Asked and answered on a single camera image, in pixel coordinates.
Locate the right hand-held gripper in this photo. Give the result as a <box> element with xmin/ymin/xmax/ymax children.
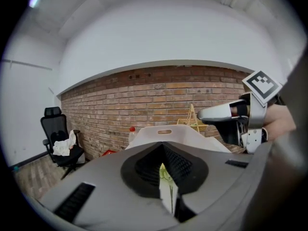
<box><xmin>197</xmin><ymin>70</ymin><xmax>283</xmax><ymax>154</ymax></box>

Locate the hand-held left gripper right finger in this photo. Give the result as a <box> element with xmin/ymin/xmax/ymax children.
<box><xmin>163</xmin><ymin>141</ymin><xmax>257</xmax><ymax>223</ymax></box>

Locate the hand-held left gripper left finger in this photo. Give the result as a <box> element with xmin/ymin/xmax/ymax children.
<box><xmin>38</xmin><ymin>141</ymin><xmax>180</xmax><ymax>229</ymax></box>

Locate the white plastic bin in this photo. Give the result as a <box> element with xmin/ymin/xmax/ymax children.
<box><xmin>125</xmin><ymin>125</ymin><xmax>231</xmax><ymax>154</ymax></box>

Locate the yellow flowers bunch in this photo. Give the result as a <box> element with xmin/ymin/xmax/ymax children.
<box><xmin>159</xmin><ymin>163</ymin><xmax>174</xmax><ymax>213</ymax></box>

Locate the person's right forearm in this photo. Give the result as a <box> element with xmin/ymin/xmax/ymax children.
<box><xmin>263</xmin><ymin>103</ymin><xmax>297</xmax><ymax>141</ymax></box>

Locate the red printed box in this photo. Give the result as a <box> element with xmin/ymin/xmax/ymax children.
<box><xmin>100</xmin><ymin>149</ymin><xmax>118</xmax><ymax>157</ymax></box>

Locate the white rectangular table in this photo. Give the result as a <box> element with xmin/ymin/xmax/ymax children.
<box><xmin>159</xmin><ymin>172</ymin><xmax>179</xmax><ymax>214</ymax></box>

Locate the clear bottle with red cap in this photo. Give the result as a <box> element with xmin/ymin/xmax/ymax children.
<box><xmin>128</xmin><ymin>126</ymin><xmax>139</xmax><ymax>144</ymax></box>

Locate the white crumpled cloth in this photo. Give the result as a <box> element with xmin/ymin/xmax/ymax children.
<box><xmin>52</xmin><ymin>129</ymin><xmax>79</xmax><ymax>157</ymax></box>

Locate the black mesh office chair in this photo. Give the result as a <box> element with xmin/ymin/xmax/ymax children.
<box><xmin>40</xmin><ymin>106</ymin><xmax>86</xmax><ymax>180</ymax></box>

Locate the yellow wire basket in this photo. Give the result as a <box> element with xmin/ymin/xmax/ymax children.
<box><xmin>177</xmin><ymin>103</ymin><xmax>209</xmax><ymax>132</ymax></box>

